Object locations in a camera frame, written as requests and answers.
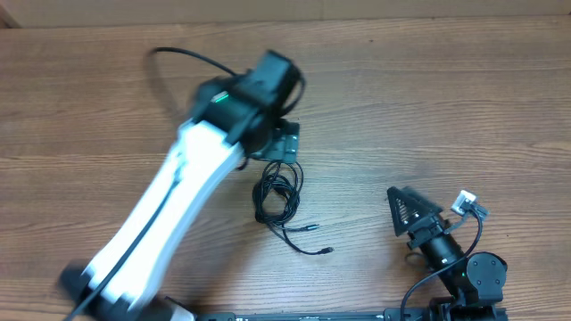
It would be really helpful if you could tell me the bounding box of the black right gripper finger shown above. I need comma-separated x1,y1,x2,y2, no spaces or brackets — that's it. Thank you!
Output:
403,186,443,214
387,186,430,236

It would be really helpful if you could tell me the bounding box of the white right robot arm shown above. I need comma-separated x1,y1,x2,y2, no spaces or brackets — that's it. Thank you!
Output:
385,186,509,321

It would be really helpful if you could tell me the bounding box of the black usb cable long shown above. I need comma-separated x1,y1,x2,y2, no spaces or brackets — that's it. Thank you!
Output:
252,178,334,256

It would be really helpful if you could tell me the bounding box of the black usb cable short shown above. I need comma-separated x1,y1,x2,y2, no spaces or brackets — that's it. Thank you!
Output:
256,161,319,232

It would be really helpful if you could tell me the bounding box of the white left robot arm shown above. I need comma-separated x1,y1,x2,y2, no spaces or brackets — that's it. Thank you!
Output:
61,50,305,320

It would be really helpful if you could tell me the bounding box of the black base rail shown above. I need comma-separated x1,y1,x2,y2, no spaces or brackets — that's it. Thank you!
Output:
195,308,509,321

